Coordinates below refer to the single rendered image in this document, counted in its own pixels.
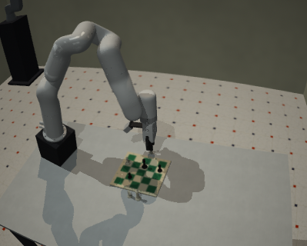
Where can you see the green and cream chessboard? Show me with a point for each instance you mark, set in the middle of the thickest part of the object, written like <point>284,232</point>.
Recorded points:
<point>148,181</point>

